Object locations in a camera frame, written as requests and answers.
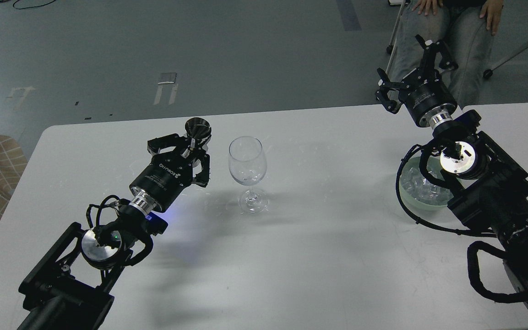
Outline seated person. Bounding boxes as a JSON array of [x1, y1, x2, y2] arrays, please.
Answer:
[[389, 0, 504, 108]]

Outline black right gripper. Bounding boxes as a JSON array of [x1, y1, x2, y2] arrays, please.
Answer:
[[376, 35, 458, 127]]

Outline pile of ice cubes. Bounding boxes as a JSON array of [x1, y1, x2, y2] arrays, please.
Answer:
[[398, 166, 452, 205]]

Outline black floor cable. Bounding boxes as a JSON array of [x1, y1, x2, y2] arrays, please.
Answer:
[[0, 0, 56, 19]]

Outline clear wine glass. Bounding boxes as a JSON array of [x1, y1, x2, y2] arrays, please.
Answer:
[[228, 136, 269, 214]]

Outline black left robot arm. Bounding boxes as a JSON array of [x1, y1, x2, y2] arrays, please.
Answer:
[[19, 126, 212, 330]]

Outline silver metal jigger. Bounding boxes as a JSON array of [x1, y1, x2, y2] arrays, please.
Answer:
[[185, 117, 212, 152]]

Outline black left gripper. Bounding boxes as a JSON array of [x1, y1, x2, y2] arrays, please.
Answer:
[[129, 133, 212, 213]]

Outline green bowl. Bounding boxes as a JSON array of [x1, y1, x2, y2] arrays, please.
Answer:
[[398, 156, 453, 211]]

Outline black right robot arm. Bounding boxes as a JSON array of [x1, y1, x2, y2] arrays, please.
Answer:
[[376, 35, 528, 309]]

